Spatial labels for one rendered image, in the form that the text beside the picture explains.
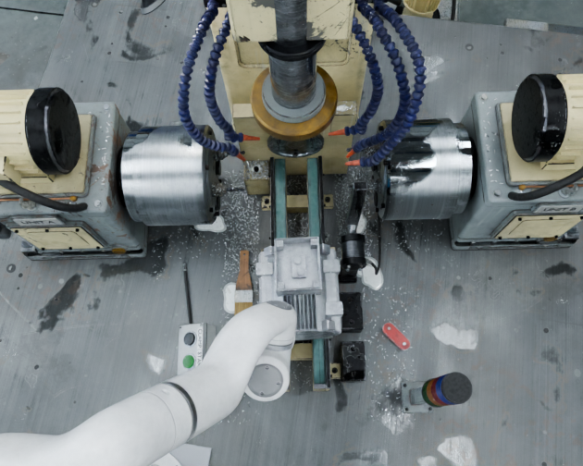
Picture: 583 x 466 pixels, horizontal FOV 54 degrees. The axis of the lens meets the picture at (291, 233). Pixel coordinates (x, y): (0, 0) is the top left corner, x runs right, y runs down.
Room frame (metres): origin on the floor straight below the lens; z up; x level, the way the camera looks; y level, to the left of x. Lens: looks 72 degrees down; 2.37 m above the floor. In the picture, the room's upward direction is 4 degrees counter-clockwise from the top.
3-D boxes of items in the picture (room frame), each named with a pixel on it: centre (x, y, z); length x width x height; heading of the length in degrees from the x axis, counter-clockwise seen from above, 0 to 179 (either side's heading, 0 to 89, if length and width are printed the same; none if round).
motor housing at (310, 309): (0.29, -0.01, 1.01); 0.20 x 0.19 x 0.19; 179
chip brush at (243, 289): (0.37, 0.14, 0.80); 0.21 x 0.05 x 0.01; 177
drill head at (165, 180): (0.62, 0.33, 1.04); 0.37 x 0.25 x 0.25; 87
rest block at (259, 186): (0.67, 0.08, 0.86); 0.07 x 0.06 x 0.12; 87
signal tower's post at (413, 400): (0.05, -0.30, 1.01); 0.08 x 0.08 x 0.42; 87
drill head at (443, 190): (0.58, -0.35, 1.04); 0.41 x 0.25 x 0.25; 87
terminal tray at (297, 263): (0.33, -0.01, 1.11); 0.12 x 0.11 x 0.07; 179
